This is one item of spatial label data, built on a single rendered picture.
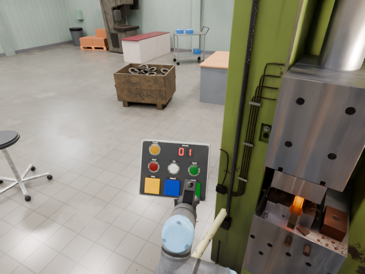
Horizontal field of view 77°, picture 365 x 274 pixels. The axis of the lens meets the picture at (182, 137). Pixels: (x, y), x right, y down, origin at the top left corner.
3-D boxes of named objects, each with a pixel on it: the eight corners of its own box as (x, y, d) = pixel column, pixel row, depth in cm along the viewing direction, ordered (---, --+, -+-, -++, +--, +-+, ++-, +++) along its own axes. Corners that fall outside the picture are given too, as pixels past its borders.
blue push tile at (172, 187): (179, 196, 111) (179, 180, 111) (164, 195, 112) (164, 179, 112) (179, 195, 113) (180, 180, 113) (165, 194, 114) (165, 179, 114)
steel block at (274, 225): (314, 309, 114) (347, 257, 91) (241, 267, 132) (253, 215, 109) (327, 228, 154) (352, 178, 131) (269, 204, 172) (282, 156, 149)
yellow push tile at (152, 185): (159, 194, 112) (159, 179, 112) (144, 193, 113) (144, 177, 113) (160, 193, 114) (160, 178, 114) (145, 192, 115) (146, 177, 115)
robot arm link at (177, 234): (157, 251, 64) (162, 217, 64) (166, 232, 77) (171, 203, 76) (189, 260, 63) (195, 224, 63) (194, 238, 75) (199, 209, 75)
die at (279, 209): (309, 229, 102) (315, 216, 98) (264, 209, 112) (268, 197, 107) (321, 176, 132) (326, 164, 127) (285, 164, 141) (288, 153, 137)
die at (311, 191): (320, 204, 94) (327, 187, 89) (270, 186, 104) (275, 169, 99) (330, 154, 124) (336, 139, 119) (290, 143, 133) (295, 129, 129)
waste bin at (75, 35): (88, 44, 1048) (85, 27, 1012) (79, 47, 1006) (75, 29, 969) (80, 43, 1069) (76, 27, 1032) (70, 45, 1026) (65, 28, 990)
